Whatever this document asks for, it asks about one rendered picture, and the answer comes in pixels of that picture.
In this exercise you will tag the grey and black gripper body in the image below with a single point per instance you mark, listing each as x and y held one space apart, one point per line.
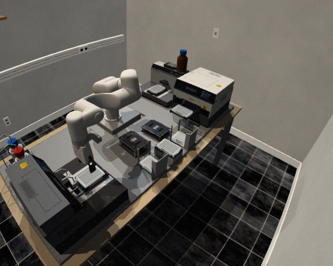
83 152

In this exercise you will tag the black lab instrument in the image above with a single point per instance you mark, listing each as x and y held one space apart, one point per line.
61 216

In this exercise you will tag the brown glass bottle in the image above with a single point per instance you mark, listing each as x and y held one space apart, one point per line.
181 64

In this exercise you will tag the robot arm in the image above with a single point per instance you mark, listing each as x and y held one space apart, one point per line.
111 94

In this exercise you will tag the red bottle cap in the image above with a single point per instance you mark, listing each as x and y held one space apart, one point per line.
19 152

